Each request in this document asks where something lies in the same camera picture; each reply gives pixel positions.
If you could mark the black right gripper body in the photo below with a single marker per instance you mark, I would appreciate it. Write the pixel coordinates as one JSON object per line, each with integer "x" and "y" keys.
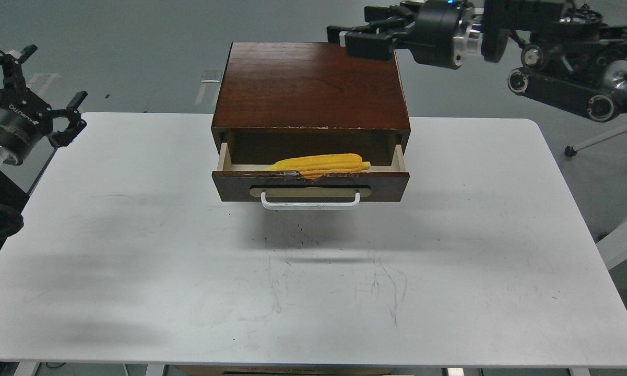
{"x": 435, "y": 32}

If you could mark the yellow corn cob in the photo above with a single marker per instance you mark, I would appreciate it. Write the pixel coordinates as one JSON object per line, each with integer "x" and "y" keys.
{"x": 318, "y": 165}

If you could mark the wooden drawer with white handle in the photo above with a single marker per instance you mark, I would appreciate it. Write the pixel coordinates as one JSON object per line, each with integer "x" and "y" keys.
{"x": 287, "y": 190}

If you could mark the dark wooden drawer cabinet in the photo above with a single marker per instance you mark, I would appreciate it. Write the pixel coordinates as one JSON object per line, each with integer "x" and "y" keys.
{"x": 308, "y": 86}

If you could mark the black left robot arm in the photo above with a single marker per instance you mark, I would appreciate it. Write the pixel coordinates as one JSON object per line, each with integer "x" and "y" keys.
{"x": 67, "y": 124}

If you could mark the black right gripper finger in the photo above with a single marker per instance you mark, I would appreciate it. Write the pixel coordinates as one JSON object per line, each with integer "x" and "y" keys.
{"x": 379, "y": 47}
{"x": 379, "y": 19}

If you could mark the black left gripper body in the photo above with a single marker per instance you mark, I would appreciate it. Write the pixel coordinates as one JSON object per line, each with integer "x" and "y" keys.
{"x": 19, "y": 126}

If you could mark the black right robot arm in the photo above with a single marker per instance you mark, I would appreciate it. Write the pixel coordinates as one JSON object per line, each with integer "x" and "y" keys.
{"x": 570, "y": 58}

